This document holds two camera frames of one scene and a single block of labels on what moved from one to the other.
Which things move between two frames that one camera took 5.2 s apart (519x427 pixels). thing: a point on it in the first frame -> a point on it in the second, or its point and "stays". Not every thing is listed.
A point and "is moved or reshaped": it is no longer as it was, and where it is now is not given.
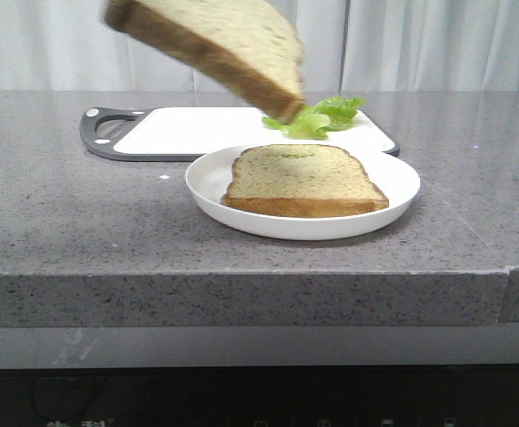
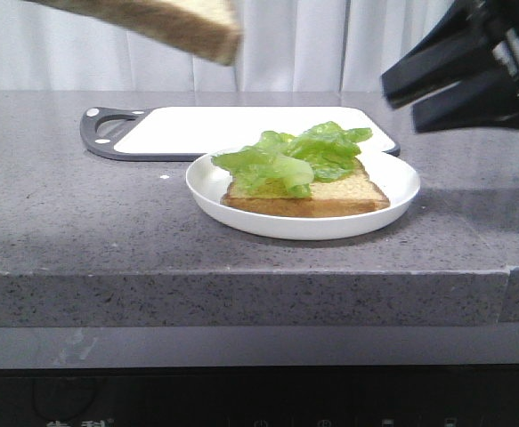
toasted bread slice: [301, 181] stays
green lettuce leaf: [313, 122] -> [290, 164]
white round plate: [208, 180] stays
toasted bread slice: [243, 42] is moved or reshaped
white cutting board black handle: [191, 133] stays
